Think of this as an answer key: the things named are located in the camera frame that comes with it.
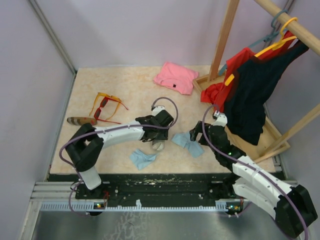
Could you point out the light blue cloth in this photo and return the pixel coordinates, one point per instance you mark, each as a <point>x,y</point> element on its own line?
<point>184,140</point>
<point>142,160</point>

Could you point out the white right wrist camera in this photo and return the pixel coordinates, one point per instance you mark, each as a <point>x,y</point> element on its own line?
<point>220,119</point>

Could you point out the orange sunglasses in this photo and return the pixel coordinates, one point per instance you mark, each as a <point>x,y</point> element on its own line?
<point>105,99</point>

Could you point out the dark navy shirt hanging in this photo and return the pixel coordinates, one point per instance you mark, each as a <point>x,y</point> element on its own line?
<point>253,84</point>

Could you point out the brown striped glasses case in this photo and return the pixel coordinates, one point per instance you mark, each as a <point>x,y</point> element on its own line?
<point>79,121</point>

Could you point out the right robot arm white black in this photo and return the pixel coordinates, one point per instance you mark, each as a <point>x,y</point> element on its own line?
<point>291,207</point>

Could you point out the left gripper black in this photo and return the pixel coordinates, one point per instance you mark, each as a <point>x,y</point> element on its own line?
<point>163,135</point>

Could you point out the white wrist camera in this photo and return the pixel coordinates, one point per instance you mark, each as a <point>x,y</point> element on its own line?
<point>157,109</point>
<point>220,119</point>

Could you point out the yellow hanger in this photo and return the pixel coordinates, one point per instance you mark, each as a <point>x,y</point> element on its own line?
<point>284,36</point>

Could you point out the red sunglasses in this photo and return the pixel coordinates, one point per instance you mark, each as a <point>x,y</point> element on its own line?
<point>108,110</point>

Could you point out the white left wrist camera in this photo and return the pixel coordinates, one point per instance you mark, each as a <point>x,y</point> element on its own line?
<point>157,109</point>

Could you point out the teal hanger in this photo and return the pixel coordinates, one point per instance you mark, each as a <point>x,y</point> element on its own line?
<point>264,39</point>

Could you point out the map print glasses case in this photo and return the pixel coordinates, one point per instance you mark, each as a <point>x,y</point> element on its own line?
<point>158,145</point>

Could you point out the folded pink shirt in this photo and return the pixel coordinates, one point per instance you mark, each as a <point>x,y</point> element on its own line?
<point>176,77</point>

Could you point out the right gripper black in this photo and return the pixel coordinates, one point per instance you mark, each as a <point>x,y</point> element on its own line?
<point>197,129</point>

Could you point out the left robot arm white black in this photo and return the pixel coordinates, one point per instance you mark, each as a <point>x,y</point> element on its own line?
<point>87,143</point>

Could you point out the red shirt hanging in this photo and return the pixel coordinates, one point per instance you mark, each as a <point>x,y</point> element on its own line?
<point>218,93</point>

